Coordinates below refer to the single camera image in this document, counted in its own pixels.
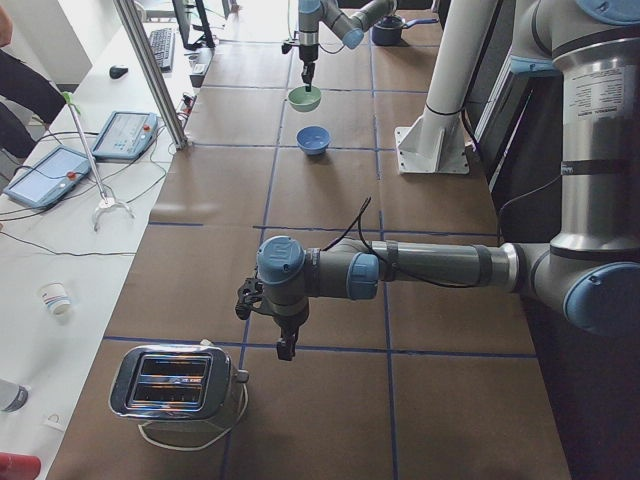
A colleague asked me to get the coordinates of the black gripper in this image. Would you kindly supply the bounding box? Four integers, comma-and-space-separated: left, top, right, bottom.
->
298, 44, 319, 91
274, 299, 309, 361

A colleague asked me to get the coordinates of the green bowl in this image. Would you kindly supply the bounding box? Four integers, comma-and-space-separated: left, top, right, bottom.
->
287, 86, 322, 113

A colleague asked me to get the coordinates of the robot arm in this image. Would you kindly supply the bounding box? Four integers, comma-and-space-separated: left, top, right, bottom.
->
298, 0, 397, 92
235, 1, 639, 361

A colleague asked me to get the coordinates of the blue bowl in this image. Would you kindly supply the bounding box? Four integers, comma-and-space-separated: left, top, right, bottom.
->
296, 126, 331, 156

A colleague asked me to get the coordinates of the blue saucepan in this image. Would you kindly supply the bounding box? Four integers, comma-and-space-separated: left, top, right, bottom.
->
371, 15, 438, 46

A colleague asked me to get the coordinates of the white toaster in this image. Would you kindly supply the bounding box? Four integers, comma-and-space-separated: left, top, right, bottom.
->
109, 344, 249, 435

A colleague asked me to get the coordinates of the monitor stand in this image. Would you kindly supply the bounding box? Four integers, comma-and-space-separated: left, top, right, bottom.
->
172, 0, 215, 51

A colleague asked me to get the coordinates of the white mounting column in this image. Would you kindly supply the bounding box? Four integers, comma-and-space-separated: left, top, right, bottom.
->
395, 0, 500, 175

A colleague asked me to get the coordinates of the black keyboard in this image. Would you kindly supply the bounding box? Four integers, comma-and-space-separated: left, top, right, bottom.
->
148, 28, 175, 72

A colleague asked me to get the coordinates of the far teach pendant tablet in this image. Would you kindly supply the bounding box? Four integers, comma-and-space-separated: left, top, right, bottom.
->
92, 111, 158, 163

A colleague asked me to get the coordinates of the teach pendant tablet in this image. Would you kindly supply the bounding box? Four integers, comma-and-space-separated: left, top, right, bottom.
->
4, 145, 90, 209
92, 111, 158, 163

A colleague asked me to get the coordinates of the black computer mouse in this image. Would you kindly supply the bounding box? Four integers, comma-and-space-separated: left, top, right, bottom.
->
109, 65, 129, 80

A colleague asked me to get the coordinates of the reacher grabber tool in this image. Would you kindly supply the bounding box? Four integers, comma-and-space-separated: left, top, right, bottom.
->
61, 92, 135, 232

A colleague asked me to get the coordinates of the paper cup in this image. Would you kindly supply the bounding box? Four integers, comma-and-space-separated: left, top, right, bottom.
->
38, 282, 71, 316

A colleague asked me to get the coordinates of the near teach pendant tablet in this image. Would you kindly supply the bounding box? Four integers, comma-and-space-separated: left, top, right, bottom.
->
4, 145, 90, 209

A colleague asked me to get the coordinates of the red object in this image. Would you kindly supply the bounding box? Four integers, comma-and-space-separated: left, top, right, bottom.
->
0, 452, 41, 480

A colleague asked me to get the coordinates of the white toaster power cable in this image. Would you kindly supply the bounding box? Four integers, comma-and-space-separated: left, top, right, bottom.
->
136, 387, 250, 452

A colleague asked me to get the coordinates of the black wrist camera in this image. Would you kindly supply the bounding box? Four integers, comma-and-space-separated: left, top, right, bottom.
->
235, 277, 263, 321

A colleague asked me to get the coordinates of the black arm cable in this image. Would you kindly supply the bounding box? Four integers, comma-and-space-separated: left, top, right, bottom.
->
319, 197, 481, 289

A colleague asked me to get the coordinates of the aluminium frame post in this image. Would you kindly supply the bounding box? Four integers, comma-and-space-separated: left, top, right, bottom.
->
114, 0, 188, 150

